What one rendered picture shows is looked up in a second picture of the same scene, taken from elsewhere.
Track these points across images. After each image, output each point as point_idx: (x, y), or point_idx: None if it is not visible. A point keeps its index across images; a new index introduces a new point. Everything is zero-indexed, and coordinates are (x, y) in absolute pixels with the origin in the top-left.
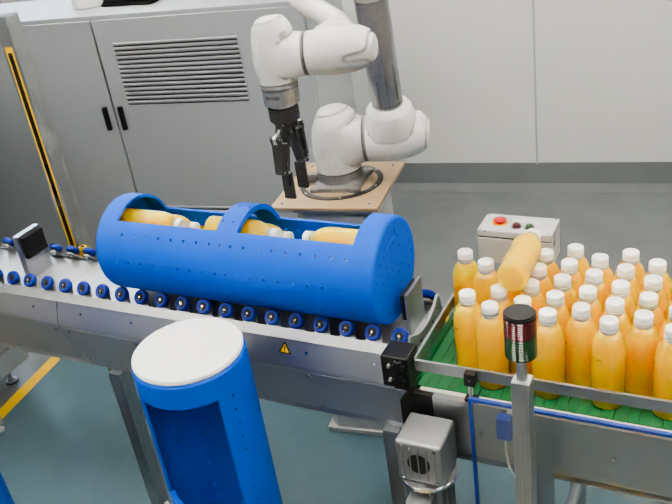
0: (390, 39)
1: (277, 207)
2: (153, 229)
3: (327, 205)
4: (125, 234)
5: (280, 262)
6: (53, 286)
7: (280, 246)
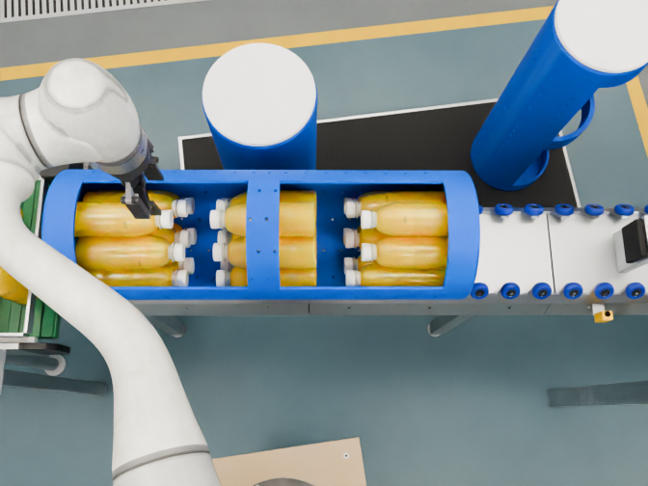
0: None
1: (346, 441)
2: (377, 176)
3: (268, 461)
4: (419, 173)
5: (182, 170)
6: (555, 213)
7: (181, 175)
